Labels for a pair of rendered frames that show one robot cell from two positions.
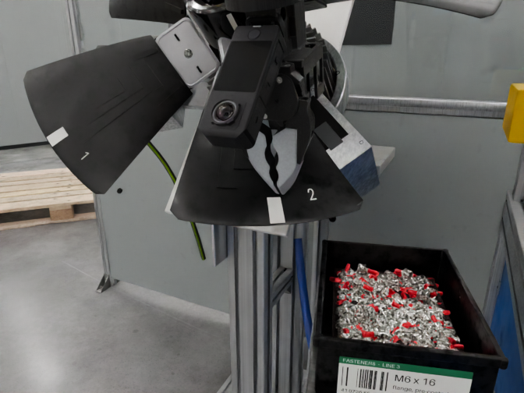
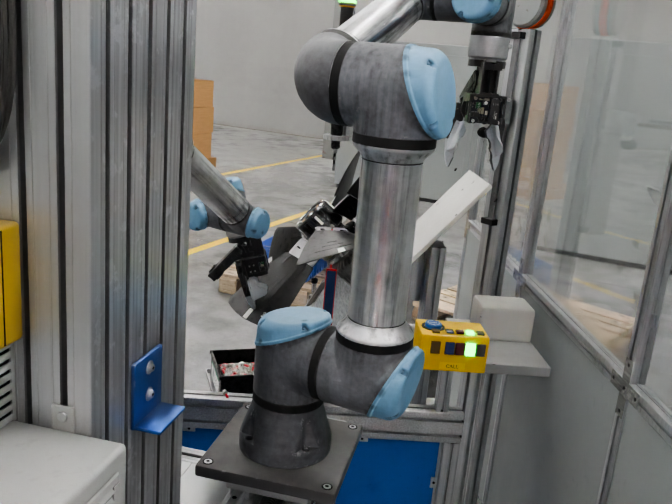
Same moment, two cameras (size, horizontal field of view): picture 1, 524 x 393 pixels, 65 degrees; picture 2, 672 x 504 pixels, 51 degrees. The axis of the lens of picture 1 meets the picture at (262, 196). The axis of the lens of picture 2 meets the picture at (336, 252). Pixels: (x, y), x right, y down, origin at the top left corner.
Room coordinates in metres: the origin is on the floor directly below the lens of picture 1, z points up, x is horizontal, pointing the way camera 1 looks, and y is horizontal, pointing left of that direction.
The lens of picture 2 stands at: (-0.28, -1.73, 1.66)
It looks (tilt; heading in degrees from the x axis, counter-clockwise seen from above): 15 degrees down; 60
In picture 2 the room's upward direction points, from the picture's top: 5 degrees clockwise
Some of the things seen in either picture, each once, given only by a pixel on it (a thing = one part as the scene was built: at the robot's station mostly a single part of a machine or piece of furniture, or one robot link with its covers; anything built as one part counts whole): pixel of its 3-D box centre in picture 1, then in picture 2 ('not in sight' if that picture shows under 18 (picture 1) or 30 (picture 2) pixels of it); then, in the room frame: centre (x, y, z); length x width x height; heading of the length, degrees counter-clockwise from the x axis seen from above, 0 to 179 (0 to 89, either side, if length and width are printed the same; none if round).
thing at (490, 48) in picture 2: not in sight; (490, 49); (0.64, -0.63, 1.70); 0.08 x 0.08 x 0.05
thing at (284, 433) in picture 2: not in sight; (286, 416); (0.19, -0.79, 1.09); 0.15 x 0.15 x 0.10
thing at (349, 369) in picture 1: (390, 311); (255, 373); (0.41, -0.15, 0.85); 0.22 x 0.17 x 0.07; 170
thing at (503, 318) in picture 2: not in sight; (500, 316); (1.24, -0.13, 0.92); 0.17 x 0.16 x 0.11; 154
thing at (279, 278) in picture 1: (271, 291); not in sight; (0.90, -0.03, 0.56); 0.19 x 0.04 x 0.04; 154
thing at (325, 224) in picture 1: (318, 281); (474, 467); (1.18, -0.19, 0.42); 0.04 x 0.04 x 0.83; 64
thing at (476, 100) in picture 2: not in sight; (483, 93); (0.63, -0.64, 1.62); 0.09 x 0.08 x 0.12; 64
